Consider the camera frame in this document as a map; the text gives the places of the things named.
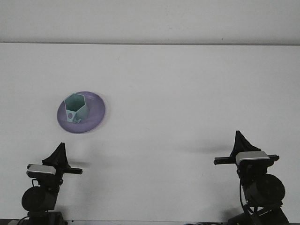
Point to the pale blue faceted cup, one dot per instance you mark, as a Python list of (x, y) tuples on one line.
[(75, 103)]

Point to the lilac round plate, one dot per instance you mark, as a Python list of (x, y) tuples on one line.
[(93, 117)]

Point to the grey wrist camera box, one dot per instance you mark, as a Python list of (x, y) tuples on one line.
[(41, 170), (253, 157)]

